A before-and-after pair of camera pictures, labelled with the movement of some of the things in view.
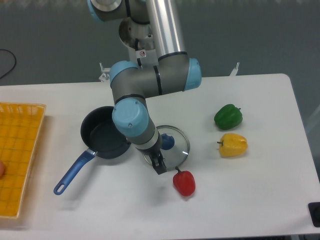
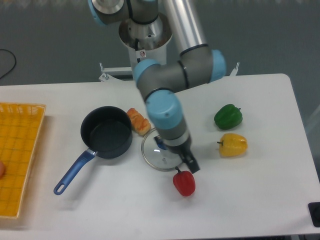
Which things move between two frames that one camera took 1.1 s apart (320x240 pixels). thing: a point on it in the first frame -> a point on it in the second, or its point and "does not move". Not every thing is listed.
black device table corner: x=314 y=208 does not move
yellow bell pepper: x=233 y=145 does not move
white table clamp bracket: x=234 y=71 does not move
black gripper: x=155 y=154 -> x=184 y=150
